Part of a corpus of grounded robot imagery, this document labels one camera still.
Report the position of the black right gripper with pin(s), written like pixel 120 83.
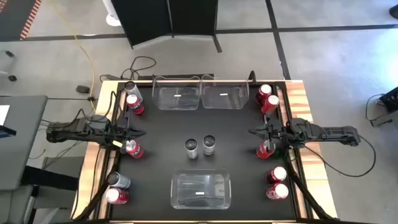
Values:
pixel 276 130

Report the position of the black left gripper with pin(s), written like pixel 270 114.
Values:
pixel 115 132

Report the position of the red Fanta soda can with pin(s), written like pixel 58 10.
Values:
pixel 134 150
pixel 270 104
pixel 261 153
pixel 135 104

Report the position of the red Coca-Cola soda can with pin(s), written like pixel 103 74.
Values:
pixel 116 196
pixel 277 191
pixel 263 93
pixel 276 174

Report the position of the clear plastic storage bin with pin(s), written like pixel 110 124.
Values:
pixel 217 101
pixel 186 199
pixel 164 99

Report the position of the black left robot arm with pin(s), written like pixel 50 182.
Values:
pixel 68 130

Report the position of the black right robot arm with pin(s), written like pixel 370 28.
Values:
pixel 335 132

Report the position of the black power adapter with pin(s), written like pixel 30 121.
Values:
pixel 82 89

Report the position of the black folding partition screen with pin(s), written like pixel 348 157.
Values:
pixel 146 18

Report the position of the grey side desk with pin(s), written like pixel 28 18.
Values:
pixel 21 149

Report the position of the dark blue folder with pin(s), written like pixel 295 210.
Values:
pixel 6 132

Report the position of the black equipment box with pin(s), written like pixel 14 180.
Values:
pixel 391 101

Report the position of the white paper sheet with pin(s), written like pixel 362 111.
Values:
pixel 3 114

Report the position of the black orange-striped floor mat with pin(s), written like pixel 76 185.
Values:
pixel 15 15

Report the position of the black rounded floor object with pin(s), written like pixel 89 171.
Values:
pixel 394 11

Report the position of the black metal frame rail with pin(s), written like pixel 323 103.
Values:
pixel 287 102
pixel 113 165

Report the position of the black bracket post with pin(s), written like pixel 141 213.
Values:
pixel 252 77

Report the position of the black metal frame strut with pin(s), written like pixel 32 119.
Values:
pixel 93 201
pixel 306 188

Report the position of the white round pedestal base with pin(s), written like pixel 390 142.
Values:
pixel 109 17

